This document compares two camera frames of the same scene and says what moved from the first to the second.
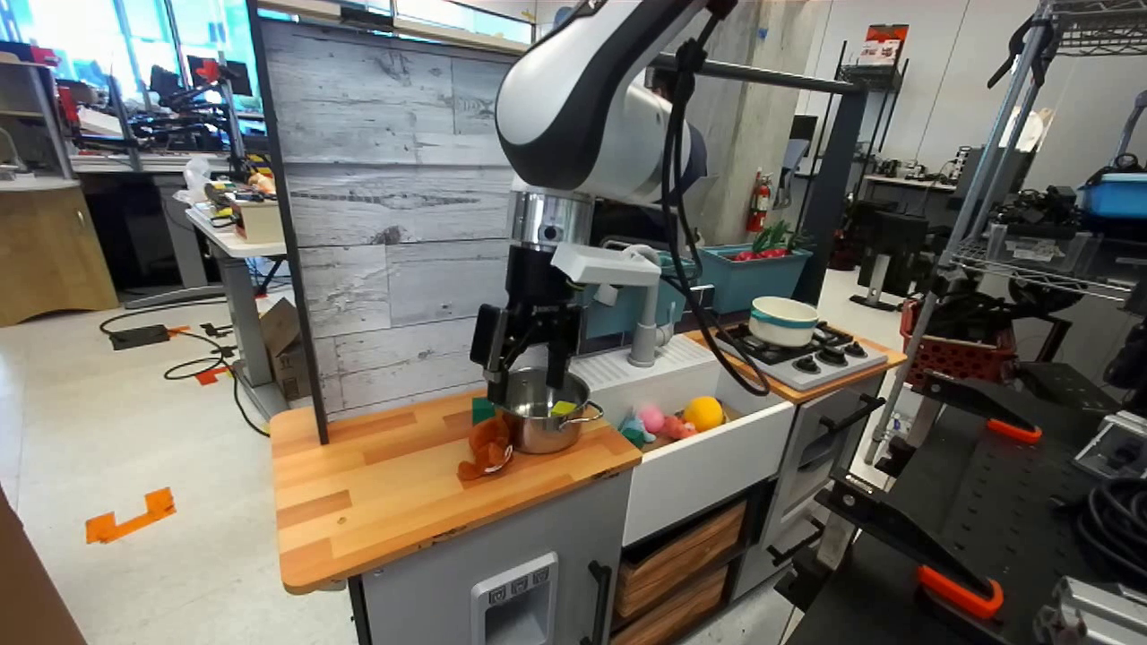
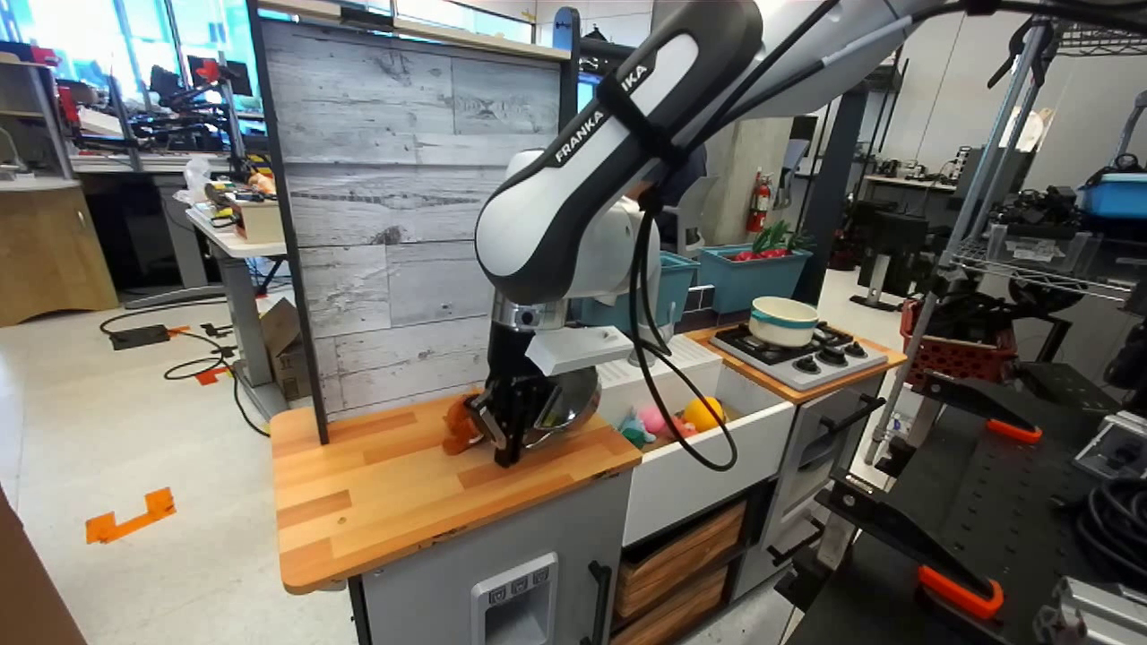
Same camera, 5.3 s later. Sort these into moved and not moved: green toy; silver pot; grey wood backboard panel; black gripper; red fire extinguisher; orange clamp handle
Moved: silver pot; black gripper
Not moved: green toy; orange clamp handle; grey wood backboard panel; red fire extinguisher
